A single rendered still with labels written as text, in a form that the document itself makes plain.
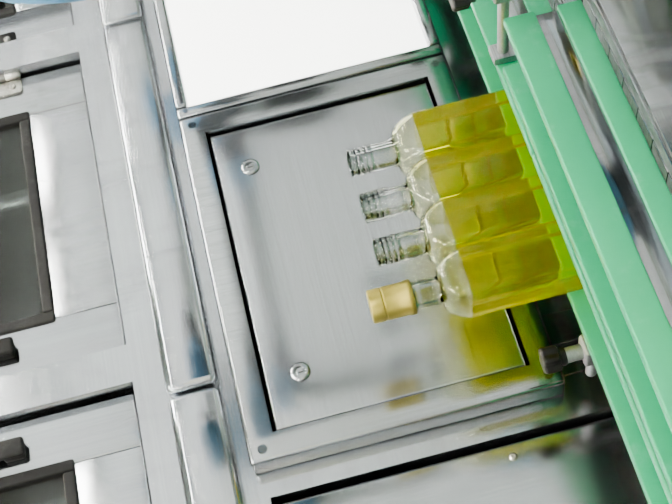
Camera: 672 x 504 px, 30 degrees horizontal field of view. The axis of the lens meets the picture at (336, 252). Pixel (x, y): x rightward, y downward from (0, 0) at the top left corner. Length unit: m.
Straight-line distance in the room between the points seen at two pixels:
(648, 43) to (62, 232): 0.74
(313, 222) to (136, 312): 0.23
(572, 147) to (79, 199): 0.67
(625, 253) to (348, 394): 0.37
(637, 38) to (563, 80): 0.08
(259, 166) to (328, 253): 0.15
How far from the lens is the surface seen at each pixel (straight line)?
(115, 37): 1.68
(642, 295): 1.09
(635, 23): 1.24
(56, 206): 1.59
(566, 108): 1.20
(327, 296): 1.40
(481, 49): 1.46
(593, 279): 1.18
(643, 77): 1.20
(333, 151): 1.50
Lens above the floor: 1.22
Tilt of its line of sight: 2 degrees down
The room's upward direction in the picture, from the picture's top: 104 degrees counter-clockwise
